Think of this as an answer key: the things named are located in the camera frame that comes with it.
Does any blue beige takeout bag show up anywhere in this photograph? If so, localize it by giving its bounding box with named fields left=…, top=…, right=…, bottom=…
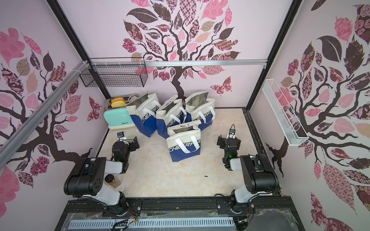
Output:
left=156, top=95, right=187, bottom=139
left=166, top=120, right=201, bottom=162
left=126, top=93, right=161, bottom=138
left=185, top=91, right=216, bottom=131

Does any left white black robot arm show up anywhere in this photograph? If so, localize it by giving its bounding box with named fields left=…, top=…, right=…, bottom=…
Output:
left=63, top=137, right=140, bottom=215

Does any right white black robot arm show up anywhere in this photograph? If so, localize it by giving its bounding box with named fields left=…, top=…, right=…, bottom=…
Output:
left=217, top=136, right=278, bottom=214

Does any mint green toaster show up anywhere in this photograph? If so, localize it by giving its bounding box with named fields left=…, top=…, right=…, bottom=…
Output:
left=103, top=95, right=135, bottom=130

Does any yellow toast slice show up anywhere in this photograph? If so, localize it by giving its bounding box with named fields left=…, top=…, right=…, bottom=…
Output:
left=111, top=100, right=127, bottom=108

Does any orange toast slice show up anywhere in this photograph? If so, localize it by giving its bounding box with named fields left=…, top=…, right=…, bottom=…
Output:
left=110, top=97, right=125, bottom=103

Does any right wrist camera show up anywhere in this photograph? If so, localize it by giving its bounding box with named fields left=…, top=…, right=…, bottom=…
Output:
left=228, top=129, right=236, bottom=139

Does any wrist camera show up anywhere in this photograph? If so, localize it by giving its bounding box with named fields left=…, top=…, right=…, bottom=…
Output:
left=228, top=129, right=236, bottom=139
left=117, top=131, right=126, bottom=141

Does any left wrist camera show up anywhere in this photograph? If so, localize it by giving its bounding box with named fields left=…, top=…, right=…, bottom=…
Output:
left=117, top=131, right=126, bottom=141

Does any white wire wall basket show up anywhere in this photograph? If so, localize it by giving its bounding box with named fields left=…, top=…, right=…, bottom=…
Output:
left=262, top=79, right=308, bottom=146

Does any white slotted cable duct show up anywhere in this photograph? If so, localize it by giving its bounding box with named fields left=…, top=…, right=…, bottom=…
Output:
left=66, top=217, right=234, bottom=231

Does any black wire wall basket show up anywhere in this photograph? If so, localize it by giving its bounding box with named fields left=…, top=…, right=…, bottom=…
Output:
left=80, top=57, right=148, bottom=88

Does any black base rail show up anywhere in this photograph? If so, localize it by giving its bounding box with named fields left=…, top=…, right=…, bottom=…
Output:
left=57, top=196, right=301, bottom=227

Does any aluminium rail back wall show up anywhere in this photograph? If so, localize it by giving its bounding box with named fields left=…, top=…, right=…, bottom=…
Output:
left=92, top=59, right=267, bottom=67

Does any aluminium rail wall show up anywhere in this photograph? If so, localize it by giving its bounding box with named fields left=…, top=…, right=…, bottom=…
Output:
left=92, top=59, right=267, bottom=67
left=1, top=61, right=88, bottom=168

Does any aluminium rail left wall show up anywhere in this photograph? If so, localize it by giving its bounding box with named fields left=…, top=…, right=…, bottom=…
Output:
left=1, top=61, right=88, bottom=168

